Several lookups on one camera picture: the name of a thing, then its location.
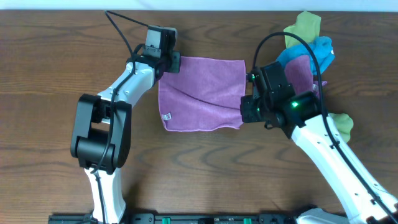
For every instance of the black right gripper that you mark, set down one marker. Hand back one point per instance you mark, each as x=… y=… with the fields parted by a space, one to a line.
x=247 y=109

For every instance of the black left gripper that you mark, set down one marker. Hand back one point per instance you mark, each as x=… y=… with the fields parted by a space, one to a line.
x=173 y=62

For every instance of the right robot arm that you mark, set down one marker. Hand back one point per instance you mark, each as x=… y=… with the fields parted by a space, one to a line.
x=304 y=120

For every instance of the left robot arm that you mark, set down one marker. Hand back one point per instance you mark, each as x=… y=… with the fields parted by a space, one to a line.
x=101 y=137

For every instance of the dark purple cloth in pile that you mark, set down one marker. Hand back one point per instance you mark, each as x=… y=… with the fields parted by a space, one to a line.
x=299 y=74

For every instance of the lower green cloth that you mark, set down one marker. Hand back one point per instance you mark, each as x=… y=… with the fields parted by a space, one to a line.
x=344 y=125

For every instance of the green cloth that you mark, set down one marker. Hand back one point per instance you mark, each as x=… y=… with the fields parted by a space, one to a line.
x=344 y=125
x=307 y=26

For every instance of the blue cloth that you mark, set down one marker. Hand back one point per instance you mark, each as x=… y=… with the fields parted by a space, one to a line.
x=322 y=49

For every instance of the upper green cloth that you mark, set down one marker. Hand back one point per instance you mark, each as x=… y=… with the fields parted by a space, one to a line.
x=307 y=26

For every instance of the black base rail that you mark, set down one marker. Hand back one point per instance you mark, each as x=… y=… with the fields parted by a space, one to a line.
x=313 y=216

